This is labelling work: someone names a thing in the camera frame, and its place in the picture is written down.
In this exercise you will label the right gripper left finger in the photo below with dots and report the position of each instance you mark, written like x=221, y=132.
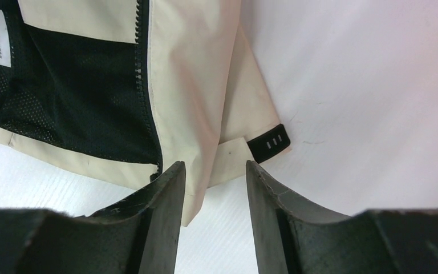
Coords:
x=138, y=234

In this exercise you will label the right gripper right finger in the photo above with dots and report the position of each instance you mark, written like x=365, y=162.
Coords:
x=292, y=234

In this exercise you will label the beige zip jacket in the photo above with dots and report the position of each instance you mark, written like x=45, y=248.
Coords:
x=120, y=90

